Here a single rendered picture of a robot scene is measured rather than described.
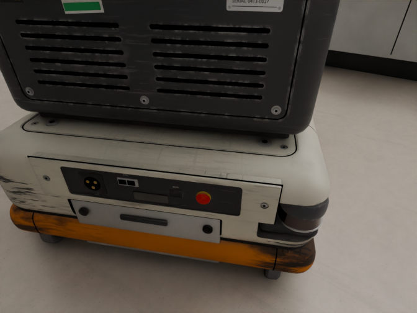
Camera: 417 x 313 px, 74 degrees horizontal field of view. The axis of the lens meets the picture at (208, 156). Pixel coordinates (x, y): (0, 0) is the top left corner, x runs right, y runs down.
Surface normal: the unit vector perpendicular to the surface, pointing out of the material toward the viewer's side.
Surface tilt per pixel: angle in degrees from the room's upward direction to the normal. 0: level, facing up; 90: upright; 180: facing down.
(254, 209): 90
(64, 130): 0
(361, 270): 0
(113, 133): 0
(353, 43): 90
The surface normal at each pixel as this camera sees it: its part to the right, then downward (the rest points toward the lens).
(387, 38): -0.55, 0.48
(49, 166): -0.18, 0.57
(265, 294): 0.00, -0.81
